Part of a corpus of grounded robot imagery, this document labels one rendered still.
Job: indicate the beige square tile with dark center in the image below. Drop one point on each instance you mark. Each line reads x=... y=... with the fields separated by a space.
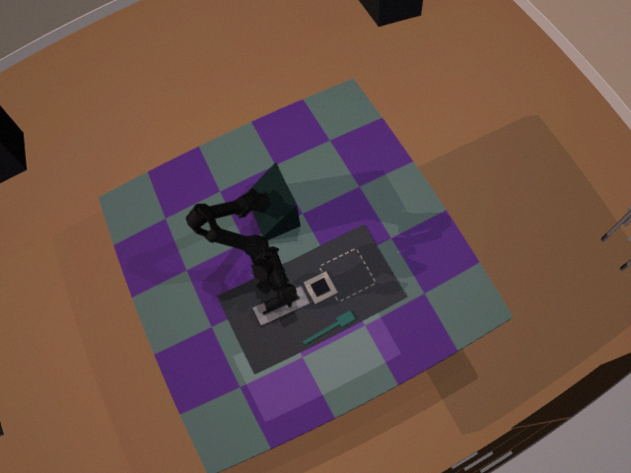
x=320 y=287

